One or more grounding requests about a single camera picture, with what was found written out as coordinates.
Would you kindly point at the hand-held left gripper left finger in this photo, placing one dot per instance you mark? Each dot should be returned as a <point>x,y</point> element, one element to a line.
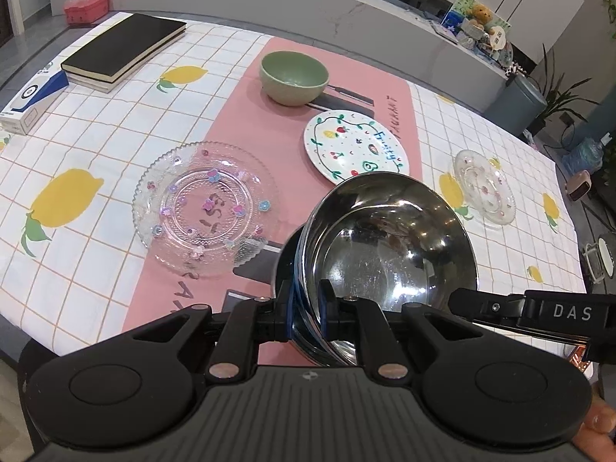
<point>289,313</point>

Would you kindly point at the colourful picture card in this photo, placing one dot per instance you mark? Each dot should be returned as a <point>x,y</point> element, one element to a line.
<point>464,2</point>

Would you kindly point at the green ceramic bowl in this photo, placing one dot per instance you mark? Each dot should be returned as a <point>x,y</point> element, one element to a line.
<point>288,86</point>

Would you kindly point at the large glass flower plate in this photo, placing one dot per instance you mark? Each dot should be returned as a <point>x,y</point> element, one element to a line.
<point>207,202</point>

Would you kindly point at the grey trash bin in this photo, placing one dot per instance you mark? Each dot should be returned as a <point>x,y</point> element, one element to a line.
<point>515,106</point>

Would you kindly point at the blue and white box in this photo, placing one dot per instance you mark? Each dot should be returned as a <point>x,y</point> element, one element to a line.
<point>29,106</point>

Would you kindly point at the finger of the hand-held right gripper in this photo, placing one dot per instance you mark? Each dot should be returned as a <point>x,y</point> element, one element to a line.
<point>486,305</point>

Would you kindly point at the pink plastic basket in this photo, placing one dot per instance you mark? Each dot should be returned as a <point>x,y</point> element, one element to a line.
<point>86,9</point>

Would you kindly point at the lemon checked tablecloth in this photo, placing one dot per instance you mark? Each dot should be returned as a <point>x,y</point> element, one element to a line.
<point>96,130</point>

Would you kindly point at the small glass cherry plate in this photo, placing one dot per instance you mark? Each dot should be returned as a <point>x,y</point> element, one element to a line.
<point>483,185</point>

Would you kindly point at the pink printed table runner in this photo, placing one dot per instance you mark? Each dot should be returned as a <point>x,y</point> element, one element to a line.
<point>240,130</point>

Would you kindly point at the brown plush bear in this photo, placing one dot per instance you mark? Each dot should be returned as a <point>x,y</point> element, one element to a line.
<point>479,14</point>

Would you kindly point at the white enamel pot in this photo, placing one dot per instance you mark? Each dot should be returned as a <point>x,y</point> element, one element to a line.
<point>604,255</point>

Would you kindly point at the small pink appliance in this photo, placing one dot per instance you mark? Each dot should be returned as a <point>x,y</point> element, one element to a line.
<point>580,185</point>

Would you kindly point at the stainless steel bowl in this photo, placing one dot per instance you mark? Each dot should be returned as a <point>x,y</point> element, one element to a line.
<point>385,250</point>

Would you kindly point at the black hardcover book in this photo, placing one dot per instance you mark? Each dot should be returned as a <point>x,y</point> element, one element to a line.
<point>125,43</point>

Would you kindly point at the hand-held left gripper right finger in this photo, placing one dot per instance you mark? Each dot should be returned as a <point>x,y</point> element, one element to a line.
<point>327,313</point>

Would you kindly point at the person's right hand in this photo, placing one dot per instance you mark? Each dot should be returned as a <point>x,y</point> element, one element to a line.
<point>601,418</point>

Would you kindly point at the white painted fruit plate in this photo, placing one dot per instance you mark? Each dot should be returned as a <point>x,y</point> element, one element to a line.
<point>356,139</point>

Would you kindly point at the blue water jug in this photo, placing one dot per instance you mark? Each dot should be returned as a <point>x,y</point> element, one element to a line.
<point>582,156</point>

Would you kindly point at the green potted plant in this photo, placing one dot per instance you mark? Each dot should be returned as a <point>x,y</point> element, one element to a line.
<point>558,106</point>

